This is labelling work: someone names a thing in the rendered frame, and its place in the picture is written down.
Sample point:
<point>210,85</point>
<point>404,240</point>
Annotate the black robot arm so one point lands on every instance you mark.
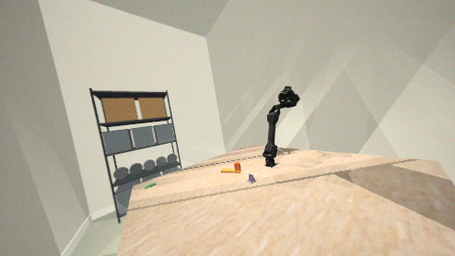
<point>272,118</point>

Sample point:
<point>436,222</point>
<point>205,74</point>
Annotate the small green flat bar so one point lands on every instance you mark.
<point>150,184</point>

